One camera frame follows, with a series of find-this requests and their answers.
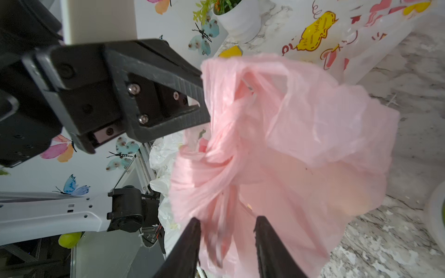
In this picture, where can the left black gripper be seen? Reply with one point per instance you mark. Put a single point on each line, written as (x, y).
(47, 87)

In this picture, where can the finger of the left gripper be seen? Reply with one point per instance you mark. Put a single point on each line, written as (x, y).
(158, 92)

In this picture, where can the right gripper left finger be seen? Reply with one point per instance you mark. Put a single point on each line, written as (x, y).
(183, 259)

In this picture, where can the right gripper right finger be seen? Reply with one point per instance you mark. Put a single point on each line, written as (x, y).
(274, 261)

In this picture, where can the pink plastic bag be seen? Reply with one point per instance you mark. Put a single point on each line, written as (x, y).
(285, 141)

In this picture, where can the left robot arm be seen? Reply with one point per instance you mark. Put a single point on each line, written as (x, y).
(67, 190)

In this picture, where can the yellow toy shovel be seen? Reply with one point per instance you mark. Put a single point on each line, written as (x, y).
(234, 51)

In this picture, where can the potted flower plant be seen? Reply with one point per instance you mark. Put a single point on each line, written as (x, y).
(241, 19)

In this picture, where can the yellow-green ball outside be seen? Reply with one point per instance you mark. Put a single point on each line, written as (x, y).
(69, 241)

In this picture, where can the white plastic tray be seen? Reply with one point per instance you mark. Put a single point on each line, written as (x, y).
(434, 215)

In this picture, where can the white printed plastic bag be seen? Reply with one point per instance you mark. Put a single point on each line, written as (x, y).
(345, 38)

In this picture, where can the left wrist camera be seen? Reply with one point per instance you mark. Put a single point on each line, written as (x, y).
(98, 21)

